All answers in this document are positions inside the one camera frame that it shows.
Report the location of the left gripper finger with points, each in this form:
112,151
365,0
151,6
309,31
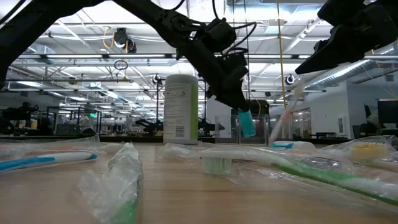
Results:
222,93
237,90

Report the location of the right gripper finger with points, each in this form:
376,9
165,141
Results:
326,59
328,40

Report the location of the orange toothbrush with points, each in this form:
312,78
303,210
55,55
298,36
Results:
284,119
368,151

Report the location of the blue toothbrush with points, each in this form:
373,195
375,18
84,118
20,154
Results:
31,161

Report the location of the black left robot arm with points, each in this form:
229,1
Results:
18,31

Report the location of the black background robot arm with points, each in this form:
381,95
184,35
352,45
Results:
206,126
149,126

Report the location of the black monitor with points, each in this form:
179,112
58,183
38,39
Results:
388,112
261,107

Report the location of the white green wipes canister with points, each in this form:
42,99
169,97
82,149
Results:
178,109

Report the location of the green wrapped toothbrush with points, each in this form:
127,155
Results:
311,174
124,211

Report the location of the yellow container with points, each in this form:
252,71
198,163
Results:
33,124

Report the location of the silver air duct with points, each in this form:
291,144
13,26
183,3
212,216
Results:
342,75

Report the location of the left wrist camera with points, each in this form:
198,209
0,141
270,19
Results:
236,62

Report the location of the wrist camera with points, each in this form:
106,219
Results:
236,62
342,11

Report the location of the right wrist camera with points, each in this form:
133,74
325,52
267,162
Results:
342,11

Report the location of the black aluminium table frame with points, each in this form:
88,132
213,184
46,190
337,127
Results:
124,139

